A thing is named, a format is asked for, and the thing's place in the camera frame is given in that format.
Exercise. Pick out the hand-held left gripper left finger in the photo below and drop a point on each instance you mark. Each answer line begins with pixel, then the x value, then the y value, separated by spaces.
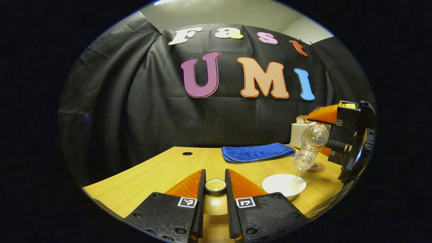
pixel 201 199

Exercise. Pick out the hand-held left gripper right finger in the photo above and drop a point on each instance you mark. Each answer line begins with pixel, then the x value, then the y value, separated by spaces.
pixel 229 202

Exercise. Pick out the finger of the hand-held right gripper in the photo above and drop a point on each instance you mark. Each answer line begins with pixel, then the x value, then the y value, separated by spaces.
pixel 349 114
pixel 339 148

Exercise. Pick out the clear plastic water bottle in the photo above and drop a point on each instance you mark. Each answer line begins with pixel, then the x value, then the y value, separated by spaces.
pixel 315 136

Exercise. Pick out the round brown coaster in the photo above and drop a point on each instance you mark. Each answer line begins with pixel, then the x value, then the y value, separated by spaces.
pixel 318 167

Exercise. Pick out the yellow teacup saucer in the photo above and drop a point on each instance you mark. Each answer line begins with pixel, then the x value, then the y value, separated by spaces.
pixel 295 199

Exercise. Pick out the white toaster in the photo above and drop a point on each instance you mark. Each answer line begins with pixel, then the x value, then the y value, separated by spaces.
pixel 297 135

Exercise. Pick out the toast bread slice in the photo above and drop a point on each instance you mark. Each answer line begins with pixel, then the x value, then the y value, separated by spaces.
pixel 301 119

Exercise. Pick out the blue folded towel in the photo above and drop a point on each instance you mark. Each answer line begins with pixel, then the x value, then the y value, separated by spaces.
pixel 256 152

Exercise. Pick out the black backdrop cloth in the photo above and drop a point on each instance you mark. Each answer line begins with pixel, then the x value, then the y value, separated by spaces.
pixel 135 118

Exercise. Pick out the ceiling light panel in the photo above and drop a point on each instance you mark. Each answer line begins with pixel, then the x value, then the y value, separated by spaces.
pixel 163 2

